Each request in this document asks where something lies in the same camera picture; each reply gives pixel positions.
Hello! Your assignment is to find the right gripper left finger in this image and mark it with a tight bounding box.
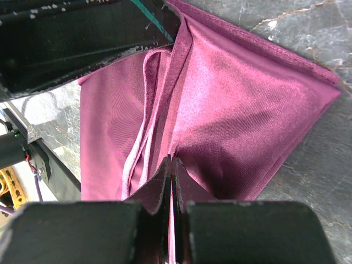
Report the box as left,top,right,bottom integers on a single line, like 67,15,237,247
1,157,171,263

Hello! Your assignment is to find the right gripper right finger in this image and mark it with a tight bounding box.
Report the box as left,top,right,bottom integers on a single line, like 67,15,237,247
171,158,336,263

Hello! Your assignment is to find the purple cloth napkin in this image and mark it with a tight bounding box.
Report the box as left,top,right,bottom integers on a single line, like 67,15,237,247
79,1,340,263

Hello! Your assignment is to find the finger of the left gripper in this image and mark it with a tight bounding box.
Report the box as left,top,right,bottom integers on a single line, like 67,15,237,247
1,1,181,95

